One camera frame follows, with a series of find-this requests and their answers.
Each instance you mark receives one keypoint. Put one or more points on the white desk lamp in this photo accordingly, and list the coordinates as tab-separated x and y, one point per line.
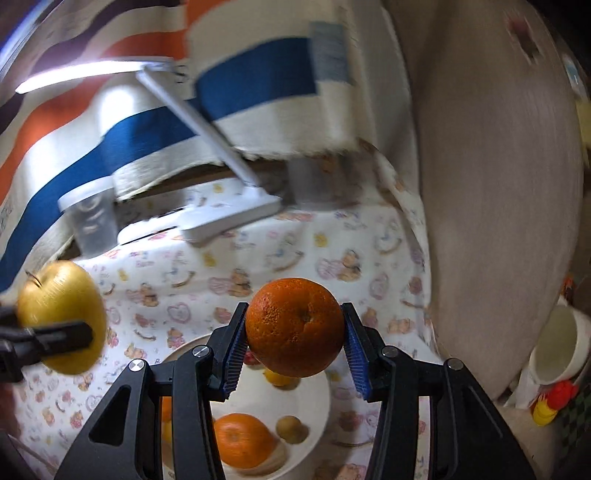
231	221

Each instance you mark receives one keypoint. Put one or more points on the white remote control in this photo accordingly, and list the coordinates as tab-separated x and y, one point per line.
143	228

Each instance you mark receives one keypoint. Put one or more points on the beige round board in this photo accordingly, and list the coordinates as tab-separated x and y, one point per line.
498	207

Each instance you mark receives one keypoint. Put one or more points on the bear sticker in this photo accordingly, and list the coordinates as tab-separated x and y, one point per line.
526	41

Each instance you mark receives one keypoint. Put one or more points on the bear printed tablecloth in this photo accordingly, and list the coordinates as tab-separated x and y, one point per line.
286	258

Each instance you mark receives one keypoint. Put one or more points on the cream plate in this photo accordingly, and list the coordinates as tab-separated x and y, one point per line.
318	406

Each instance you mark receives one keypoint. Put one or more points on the orange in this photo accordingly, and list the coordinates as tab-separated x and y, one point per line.
295	327
166	408
242	441

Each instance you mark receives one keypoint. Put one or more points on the red hawthorn berry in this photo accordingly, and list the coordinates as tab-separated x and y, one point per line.
249	359

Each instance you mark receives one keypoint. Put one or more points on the yellow apple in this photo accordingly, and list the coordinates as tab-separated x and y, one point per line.
60	295

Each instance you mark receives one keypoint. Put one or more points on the red and yellow toy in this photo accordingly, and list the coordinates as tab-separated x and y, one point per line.
554	401

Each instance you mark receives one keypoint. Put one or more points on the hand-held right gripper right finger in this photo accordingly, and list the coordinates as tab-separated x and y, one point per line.
353	355

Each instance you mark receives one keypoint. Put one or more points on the brown longan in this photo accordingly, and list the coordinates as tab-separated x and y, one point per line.
292	429

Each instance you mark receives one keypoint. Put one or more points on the clear lidded plastic container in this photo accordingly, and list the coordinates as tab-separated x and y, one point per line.
92	226

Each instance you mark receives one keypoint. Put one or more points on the striped cloth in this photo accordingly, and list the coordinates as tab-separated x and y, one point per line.
258	78

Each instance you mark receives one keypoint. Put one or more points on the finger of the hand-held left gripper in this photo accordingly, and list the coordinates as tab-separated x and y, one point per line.
64	339
8	316

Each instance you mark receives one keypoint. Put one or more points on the cream mug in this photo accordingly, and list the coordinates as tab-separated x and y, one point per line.
558	341

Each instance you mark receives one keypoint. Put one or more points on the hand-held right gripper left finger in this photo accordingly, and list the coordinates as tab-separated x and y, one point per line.
235	355

